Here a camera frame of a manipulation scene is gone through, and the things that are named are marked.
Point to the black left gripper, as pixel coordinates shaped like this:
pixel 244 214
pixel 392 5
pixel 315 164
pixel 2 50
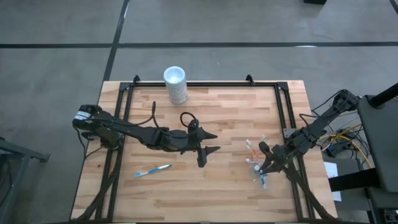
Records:
pixel 180 141

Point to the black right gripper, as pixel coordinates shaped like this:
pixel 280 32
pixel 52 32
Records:
pixel 280 154

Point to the small blue mouthwash bottle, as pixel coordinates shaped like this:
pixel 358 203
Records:
pixel 257 168

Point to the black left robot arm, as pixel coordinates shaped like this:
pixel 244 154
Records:
pixel 130 129

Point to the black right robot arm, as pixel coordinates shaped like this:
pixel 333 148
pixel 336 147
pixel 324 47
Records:
pixel 323 121

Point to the white paper sheet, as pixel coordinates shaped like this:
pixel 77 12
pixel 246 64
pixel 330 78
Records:
pixel 331 169

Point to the white paper cup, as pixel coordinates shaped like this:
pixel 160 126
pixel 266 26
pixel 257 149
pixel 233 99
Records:
pixel 175 84

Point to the black cart base bar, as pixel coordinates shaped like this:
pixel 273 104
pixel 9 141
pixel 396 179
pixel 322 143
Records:
pixel 351 181

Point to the grey cart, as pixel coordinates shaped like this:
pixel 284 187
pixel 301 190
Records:
pixel 381 140

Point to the black pole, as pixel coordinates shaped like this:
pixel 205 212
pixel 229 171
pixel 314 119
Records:
pixel 385 93

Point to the black box on floor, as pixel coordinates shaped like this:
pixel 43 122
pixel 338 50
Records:
pixel 314 2

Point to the grey metal stand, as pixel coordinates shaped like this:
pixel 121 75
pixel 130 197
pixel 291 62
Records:
pixel 25 152

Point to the black metal rig frame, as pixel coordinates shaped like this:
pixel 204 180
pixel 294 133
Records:
pixel 217 84

